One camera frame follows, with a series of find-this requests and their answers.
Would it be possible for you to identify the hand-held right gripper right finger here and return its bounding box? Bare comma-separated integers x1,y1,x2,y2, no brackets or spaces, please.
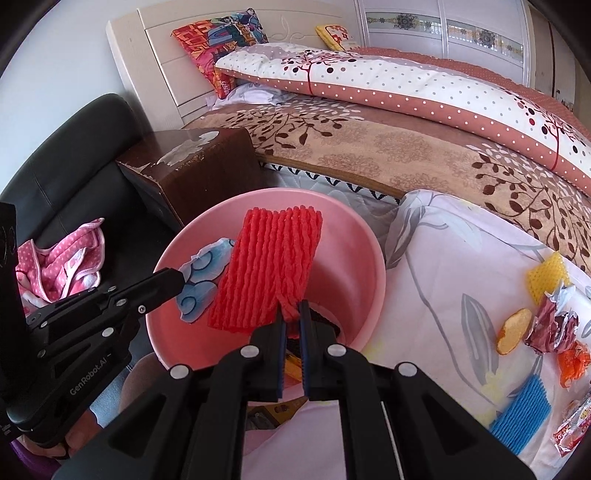
298,300,539,480

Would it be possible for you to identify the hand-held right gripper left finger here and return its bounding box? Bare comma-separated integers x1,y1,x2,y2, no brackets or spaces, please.
55,302,285,480

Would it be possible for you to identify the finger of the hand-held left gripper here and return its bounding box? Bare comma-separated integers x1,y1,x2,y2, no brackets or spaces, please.
38,310,141,365
25,268,188,329

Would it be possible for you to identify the blue cloud print wrapper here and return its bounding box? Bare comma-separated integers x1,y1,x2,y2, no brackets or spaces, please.
178,237,238,324

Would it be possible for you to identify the red foam net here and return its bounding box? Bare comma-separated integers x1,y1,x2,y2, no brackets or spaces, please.
208,206,324,334

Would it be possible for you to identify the pink plastic basin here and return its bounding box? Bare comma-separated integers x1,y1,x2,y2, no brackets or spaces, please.
145,187,387,385

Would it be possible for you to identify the blue foam net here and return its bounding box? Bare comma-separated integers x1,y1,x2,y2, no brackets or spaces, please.
489,375,552,457

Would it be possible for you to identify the maroon wrapper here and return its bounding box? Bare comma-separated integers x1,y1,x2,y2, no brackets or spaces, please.
524,281,580,355

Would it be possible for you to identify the orange plastic bag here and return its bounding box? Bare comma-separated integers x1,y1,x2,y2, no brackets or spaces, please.
556,340,591,388

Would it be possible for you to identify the person's left hand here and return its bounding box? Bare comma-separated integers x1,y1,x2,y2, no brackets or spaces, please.
58,408,100,460

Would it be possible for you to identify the pink polka dot cloth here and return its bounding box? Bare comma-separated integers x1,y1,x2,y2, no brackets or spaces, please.
15,218,106,308

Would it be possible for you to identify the brown wooden nightstand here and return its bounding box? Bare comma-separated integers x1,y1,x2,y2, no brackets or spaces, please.
115,128,264,232

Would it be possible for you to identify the black leather sofa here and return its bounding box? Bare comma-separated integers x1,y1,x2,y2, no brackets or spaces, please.
0,93,185,301

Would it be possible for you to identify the white crumpled cloth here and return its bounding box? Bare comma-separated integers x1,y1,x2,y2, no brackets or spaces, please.
217,83,296,109

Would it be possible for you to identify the brown leaf print blanket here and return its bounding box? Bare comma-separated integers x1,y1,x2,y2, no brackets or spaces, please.
182,92,591,296

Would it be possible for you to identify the cream wooden headboard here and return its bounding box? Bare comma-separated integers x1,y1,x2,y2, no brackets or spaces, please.
107,0,365,125

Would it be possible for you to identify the colourful patterned pillow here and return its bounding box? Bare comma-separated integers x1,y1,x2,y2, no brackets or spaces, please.
172,8,269,100

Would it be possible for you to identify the yellow foam net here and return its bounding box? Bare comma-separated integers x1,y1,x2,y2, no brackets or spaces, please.
526,251,571,305

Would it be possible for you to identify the red white snack wrapper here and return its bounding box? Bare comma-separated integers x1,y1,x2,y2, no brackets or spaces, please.
551,398,591,457

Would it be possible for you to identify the polka dot tree quilt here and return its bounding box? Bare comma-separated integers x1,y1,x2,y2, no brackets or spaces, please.
213,42,591,195

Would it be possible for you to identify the yellow patterned pillow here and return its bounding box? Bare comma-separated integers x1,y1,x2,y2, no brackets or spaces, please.
315,24,358,51

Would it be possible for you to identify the white wardrobe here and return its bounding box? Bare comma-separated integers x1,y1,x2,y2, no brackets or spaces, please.
355,0,578,107

